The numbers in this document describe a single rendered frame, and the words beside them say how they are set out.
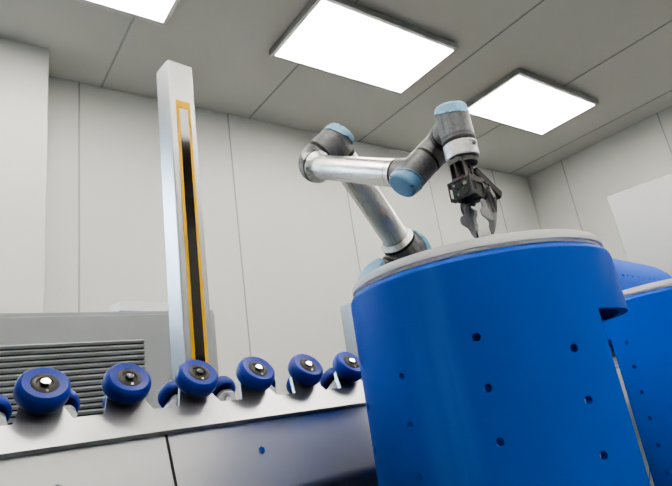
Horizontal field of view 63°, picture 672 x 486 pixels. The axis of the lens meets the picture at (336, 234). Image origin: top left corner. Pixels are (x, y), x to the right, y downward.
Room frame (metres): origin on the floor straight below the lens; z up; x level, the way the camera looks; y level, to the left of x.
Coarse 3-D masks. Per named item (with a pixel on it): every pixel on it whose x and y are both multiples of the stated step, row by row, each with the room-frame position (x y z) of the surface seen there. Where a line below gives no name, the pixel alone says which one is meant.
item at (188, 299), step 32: (160, 96) 1.05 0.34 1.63; (192, 96) 1.06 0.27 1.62; (160, 128) 1.06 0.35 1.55; (192, 128) 1.06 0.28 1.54; (192, 160) 1.05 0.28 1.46; (192, 192) 1.05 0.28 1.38; (192, 224) 1.04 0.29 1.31; (192, 256) 1.04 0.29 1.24; (192, 288) 1.04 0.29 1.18; (192, 320) 1.03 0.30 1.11; (192, 352) 1.03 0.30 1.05
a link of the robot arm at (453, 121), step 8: (448, 104) 1.30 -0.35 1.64; (456, 104) 1.30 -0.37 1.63; (464, 104) 1.31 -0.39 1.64; (440, 112) 1.32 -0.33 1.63; (448, 112) 1.30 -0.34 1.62; (456, 112) 1.30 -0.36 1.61; (464, 112) 1.31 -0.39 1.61; (440, 120) 1.32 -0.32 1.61; (448, 120) 1.31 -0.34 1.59; (456, 120) 1.30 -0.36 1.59; (464, 120) 1.30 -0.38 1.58; (440, 128) 1.33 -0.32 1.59; (448, 128) 1.31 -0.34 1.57; (456, 128) 1.30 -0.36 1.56; (464, 128) 1.30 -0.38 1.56; (472, 128) 1.32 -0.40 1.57; (440, 136) 1.34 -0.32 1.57; (448, 136) 1.31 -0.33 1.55; (456, 136) 1.30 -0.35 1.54; (464, 136) 1.30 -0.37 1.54; (472, 136) 1.31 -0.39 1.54; (440, 144) 1.39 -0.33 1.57
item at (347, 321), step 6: (342, 306) 0.96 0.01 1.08; (348, 306) 0.95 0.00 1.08; (342, 312) 0.96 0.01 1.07; (348, 312) 0.95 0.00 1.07; (342, 318) 0.96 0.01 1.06; (348, 318) 0.95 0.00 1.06; (342, 324) 0.96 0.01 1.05; (348, 324) 0.95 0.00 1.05; (348, 330) 0.95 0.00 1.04; (348, 336) 0.96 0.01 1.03; (354, 336) 0.94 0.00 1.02; (348, 342) 0.96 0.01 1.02; (354, 342) 0.95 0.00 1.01; (348, 348) 0.96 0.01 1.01; (354, 348) 0.95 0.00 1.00; (354, 354) 0.95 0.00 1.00
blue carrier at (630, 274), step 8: (616, 264) 1.48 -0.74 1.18; (624, 264) 1.54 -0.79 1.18; (632, 264) 1.60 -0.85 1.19; (640, 264) 1.70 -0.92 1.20; (616, 272) 1.42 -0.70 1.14; (624, 272) 1.46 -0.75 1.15; (632, 272) 1.51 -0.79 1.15; (640, 272) 1.56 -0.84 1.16; (648, 272) 1.62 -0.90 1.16; (656, 272) 1.69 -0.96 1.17; (664, 272) 1.76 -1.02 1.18; (624, 280) 1.42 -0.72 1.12; (632, 280) 1.47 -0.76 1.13; (640, 280) 1.51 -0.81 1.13; (648, 280) 1.56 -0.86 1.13; (656, 280) 1.62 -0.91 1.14; (624, 288) 1.40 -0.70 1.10
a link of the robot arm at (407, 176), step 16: (304, 160) 1.76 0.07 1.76; (320, 160) 1.71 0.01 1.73; (336, 160) 1.65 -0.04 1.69; (352, 160) 1.59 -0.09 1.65; (368, 160) 1.54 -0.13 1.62; (384, 160) 1.49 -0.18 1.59; (400, 160) 1.43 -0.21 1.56; (416, 160) 1.40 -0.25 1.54; (432, 160) 1.41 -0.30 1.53; (304, 176) 1.79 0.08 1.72; (320, 176) 1.75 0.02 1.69; (336, 176) 1.67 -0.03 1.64; (352, 176) 1.60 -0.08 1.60; (368, 176) 1.53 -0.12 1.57; (384, 176) 1.48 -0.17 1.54; (400, 176) 1.40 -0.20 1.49; (416, 176) 1.40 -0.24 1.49; (400, 192) 1.46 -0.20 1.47; (416, 192) 1.44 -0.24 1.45
